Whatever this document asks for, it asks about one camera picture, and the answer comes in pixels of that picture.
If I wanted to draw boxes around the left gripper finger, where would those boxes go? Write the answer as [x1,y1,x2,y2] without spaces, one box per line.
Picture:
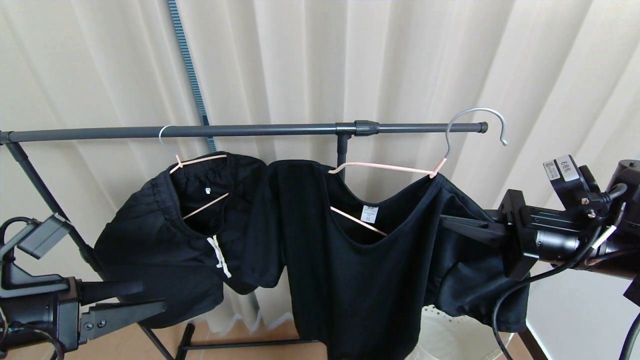
[80,280,145,306]
[81,299,167,345]

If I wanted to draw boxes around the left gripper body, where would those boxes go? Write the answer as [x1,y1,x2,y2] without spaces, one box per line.
[0,277,84,354]

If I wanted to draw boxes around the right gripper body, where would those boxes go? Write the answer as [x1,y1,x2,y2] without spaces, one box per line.
[498,189,640,281]

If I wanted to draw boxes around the black shorts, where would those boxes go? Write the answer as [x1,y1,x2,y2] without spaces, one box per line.
[94,151,268,330]

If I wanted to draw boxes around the pink clothes hanger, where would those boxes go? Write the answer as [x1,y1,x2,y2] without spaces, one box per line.
[159,125,231,221]
[328,107,509,237]

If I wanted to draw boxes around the black garment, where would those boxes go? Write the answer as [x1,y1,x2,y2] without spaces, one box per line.
[243,160,531,360]

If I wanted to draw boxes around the white laundry basket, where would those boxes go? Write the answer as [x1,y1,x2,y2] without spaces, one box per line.
[406,305,516,360]

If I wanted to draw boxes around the black clothes rack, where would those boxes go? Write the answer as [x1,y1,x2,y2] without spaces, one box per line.
[0,120,489,360]

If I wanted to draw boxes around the beige curtain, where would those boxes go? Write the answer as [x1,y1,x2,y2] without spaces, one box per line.
[0,0,640,331]

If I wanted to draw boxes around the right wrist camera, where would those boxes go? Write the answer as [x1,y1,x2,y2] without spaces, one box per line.
[542,155,608,221]

